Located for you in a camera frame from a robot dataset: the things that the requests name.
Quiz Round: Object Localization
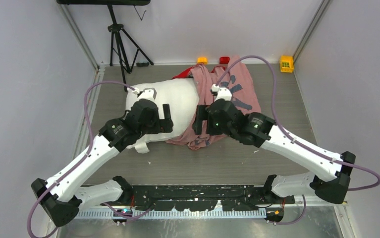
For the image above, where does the black overhead bar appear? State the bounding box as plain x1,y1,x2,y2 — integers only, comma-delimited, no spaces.
56,0,151,6

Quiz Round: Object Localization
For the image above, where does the red toy block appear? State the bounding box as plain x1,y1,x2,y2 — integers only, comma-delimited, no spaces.
219,56,230,64

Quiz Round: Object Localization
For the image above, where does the white pillow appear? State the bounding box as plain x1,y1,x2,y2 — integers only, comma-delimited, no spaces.
127,78,199,154

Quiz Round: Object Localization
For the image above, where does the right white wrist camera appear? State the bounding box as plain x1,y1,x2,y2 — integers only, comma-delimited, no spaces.
211,84,232,102

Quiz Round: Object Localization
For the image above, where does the black tripod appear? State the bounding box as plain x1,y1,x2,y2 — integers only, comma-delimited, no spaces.
107,4,154,84

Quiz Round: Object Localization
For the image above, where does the yellow green toy block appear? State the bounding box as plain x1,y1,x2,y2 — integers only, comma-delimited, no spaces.
279,56,294,73

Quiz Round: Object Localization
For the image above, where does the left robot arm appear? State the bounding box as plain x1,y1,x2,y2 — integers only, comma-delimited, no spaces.
31,99,173,227

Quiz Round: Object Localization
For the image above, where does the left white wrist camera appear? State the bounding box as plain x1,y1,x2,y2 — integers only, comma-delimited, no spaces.
131,88,157,102

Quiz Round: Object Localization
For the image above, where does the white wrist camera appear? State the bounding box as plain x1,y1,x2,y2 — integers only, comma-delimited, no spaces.
211,84,232,102
131,88,157,102

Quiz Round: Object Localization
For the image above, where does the pink printed pillowcase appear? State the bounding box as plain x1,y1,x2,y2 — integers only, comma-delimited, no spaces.
166,55,261,150

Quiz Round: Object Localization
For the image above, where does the small yellow toy block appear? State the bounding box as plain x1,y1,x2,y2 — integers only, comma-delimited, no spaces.
196,57,208,64

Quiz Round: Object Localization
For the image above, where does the small black floor object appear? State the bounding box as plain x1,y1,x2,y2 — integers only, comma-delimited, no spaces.
136,62,150,67

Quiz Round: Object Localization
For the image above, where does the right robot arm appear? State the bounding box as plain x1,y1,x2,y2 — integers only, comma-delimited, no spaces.
192,99,356,204

